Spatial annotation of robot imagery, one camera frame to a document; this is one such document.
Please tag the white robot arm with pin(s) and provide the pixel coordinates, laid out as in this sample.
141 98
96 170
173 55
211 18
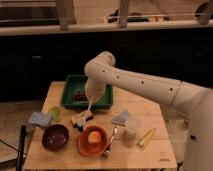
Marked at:
192 100

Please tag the wooden block brush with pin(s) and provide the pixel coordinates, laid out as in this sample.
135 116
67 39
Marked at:
76 122

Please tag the orange ball in bowl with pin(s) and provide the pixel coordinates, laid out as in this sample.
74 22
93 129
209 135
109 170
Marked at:
94 137

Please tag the orange bowl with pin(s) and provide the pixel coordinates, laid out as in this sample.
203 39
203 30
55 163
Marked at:
92 150

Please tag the purple bowl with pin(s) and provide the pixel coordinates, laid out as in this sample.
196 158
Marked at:
55 137

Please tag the dark grapes in tray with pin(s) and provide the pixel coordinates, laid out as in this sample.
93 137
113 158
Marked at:
79 97

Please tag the green tray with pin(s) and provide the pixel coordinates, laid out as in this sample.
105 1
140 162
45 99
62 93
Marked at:
76 84

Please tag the white cup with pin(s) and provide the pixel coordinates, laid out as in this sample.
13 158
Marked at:
132 126

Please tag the green lime slice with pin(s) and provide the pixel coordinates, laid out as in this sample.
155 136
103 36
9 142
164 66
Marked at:
55 112

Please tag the metal spoon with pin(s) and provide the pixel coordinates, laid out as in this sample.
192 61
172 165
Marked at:
107 150

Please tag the blue sponge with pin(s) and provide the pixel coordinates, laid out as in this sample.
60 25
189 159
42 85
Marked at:
40 119

